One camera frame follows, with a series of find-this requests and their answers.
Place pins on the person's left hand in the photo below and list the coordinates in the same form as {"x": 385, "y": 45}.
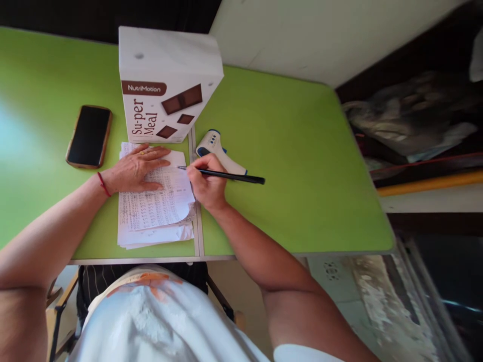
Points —
{"x": 132, "y": 173}

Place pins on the person's right hand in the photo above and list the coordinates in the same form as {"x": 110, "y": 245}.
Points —
{"x": 211, "y": 184}

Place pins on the person's right fingers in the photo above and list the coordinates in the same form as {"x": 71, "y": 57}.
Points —
{"x": 197, "y": 192}

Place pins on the person's left fingers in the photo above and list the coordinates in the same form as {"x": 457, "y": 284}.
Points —
{"x": 153, "y": 151}

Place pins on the person's right thumb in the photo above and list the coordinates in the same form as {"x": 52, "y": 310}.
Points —
{"x": 195, "y": 176}

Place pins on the person's left index finger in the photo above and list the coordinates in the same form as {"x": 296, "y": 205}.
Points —
{"x": 160, "y": 164}

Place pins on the person's right index finger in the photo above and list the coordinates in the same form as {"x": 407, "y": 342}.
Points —
{"x": 203, "y": 160}

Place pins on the person's left thumb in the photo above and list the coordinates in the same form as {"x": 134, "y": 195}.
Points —
{"x": 153, "y": 186}

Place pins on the stack of handwritten paper sheets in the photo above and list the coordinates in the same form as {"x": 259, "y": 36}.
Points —
{"x": 158, "y": 215}

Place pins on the black pen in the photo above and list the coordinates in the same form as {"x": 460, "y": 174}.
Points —
{"x": 241, "y": 178}

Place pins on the white and blue infrared thermometer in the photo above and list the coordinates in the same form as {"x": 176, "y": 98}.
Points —
{"x": 211, "y": 145}

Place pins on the smartphone in brown case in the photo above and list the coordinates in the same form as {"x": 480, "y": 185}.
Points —
{"x": 89, "y": 136}

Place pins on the white box with chocolate print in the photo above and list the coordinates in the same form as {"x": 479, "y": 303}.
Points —
{"x": 166, "y": 64}

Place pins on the person's body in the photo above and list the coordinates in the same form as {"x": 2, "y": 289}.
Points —
{"x": 162, "y": 324}

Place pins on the pile of plastic bags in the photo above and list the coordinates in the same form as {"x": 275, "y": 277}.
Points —
{"x": 411, "y": 113}

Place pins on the yellow rod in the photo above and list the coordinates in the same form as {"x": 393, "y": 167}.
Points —
{"x": 430, "y": 183}

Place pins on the dark wooden shelf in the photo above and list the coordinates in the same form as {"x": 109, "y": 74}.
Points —
{"x": 434, "y": 49}

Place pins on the white wall socket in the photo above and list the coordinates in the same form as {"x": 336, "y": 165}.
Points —
{"x": 332, "y": 271}

